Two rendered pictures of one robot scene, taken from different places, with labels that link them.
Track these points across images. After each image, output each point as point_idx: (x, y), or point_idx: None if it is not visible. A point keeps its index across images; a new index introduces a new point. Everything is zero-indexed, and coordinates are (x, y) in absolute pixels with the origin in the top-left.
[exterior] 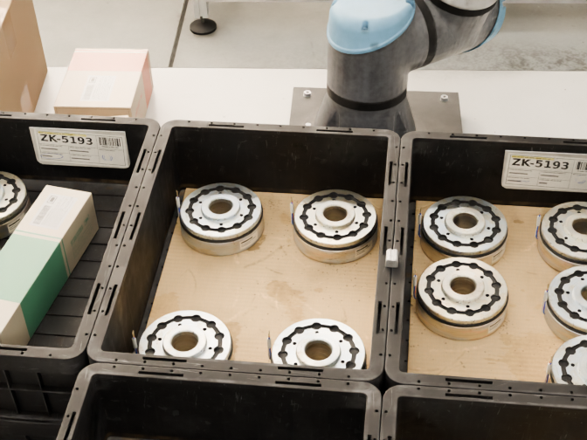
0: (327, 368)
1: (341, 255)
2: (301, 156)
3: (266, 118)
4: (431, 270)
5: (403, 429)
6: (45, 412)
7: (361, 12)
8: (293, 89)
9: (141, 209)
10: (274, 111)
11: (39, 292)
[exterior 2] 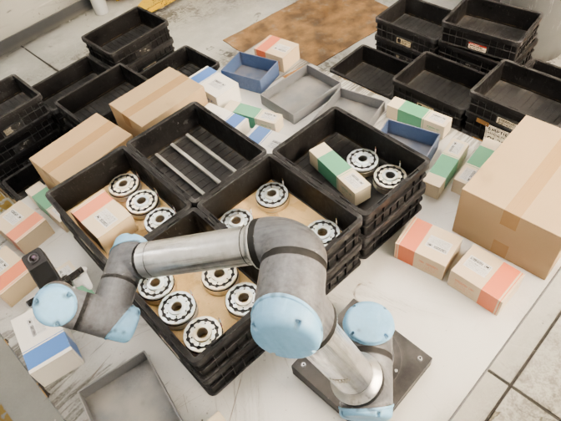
0: (211, 196)
1: None
2: None
3: (431, 347)
4: (235, 271)
5: None
6: None
7: (362, 308)
8: (429, 356)
9: (319, 189)
10: (434, 354)
11: (325, 169)
